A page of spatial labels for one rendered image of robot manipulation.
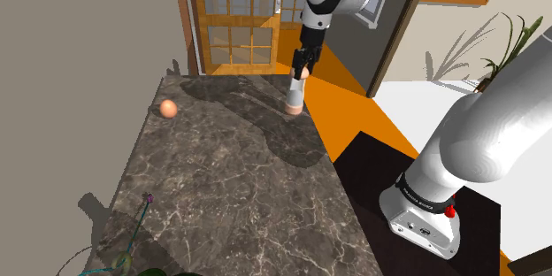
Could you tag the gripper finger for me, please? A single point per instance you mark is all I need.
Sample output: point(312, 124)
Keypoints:
point(314, 63)
point(297, 63)

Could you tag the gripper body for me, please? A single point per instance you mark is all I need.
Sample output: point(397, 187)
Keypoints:
point(311, 38)

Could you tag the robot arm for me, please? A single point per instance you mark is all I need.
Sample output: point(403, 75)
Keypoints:
point(474, 145)

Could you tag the white shaker with peach ends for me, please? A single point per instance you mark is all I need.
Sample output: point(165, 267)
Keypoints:
point(296, 94)

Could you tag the dark grey door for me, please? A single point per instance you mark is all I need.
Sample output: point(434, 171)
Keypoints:
point(362, 51)

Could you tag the wooden door with glass panes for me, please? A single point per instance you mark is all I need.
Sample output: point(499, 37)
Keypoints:
point(235, 16)

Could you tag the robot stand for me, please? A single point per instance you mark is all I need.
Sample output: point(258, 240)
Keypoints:
point(371, 180)

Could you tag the brown egg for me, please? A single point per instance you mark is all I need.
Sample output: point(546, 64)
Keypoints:
point(168, 108)

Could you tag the green potted plant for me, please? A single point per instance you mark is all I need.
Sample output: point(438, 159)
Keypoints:
point(513, 46)

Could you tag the purple flower on thin stem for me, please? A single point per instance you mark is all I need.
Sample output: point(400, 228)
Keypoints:
point(137, 227)

